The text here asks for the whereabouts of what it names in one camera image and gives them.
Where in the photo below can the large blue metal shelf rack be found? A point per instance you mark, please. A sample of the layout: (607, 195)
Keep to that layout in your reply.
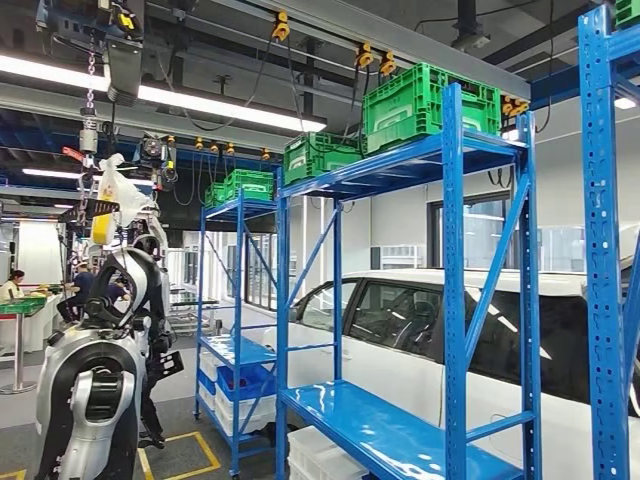
(600, 265)

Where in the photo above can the white black humanoid robot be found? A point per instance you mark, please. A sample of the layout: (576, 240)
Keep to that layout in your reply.
(90, 397)

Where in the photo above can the white car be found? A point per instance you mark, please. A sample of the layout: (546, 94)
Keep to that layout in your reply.
(390, 364)

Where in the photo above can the yellow floor tape square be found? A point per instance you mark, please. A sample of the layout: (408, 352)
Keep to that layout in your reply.
(209, 449)
(12, 474)

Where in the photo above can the grey ceiling rail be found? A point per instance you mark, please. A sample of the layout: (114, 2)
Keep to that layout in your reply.
(400, 43)

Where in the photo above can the white counter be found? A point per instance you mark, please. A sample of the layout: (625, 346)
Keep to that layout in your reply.
(45, 331)

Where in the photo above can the blue crane beam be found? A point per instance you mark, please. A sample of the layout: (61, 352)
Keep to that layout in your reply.
(240, 161)

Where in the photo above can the narrow blue metal shelf rack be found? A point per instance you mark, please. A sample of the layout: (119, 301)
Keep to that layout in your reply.
(452, 265)

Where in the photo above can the person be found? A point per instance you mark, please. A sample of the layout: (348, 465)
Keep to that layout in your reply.
(12, 285)
(116, 291)
(80, 288)

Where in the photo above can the steel pedestal stand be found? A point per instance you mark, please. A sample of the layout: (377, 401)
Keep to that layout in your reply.
(18, 351)

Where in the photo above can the blue wheeled shelf rack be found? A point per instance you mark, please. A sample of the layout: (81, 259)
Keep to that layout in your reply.
(237, 298)

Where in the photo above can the short ceiling light panel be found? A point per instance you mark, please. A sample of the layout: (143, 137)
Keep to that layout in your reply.
(510, 134)

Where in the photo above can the long ceiling light strip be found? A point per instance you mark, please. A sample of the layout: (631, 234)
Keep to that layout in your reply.
(200, 102)

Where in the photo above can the blue plastic bin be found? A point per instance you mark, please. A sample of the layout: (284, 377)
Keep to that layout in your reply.
(206, 383)
(244, 381)

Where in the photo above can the long ceiling light panel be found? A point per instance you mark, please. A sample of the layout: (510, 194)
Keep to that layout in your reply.
(625, 103)

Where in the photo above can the dark framed window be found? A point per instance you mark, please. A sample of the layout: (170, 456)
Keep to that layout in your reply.
(480, 228)

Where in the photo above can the green plastic crate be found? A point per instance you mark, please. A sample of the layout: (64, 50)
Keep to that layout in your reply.
(410, 106)
(320, 156)
(213, 194)
(23, 305)
(250, 184)
(627, 13)

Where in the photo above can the white slatted wall unit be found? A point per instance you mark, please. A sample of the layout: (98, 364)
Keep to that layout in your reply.
(397, 257)

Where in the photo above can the white yellow plastic bag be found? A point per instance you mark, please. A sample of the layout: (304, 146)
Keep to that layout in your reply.
(118, 192)

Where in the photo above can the black ceiling mount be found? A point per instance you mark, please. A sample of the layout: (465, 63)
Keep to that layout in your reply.
(470, 36)

